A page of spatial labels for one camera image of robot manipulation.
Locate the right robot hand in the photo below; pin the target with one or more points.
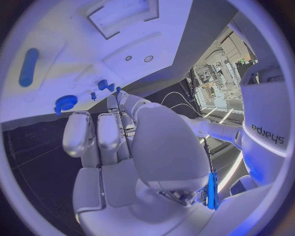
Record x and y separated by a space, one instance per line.
166 143

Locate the blue peg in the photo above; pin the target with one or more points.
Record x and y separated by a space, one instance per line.
118 89
93 95

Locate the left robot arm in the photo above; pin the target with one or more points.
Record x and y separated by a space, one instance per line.
221 130

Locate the white task board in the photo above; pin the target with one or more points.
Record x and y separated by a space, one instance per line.
129 36

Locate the blue block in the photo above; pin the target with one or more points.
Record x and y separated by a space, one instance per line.
111 87
102 84

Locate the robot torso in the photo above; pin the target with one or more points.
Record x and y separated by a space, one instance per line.
265 114

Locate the blue gear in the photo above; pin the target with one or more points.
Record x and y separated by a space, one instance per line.
66 102

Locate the blue long cylinder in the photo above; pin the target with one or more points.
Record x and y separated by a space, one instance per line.
28 68

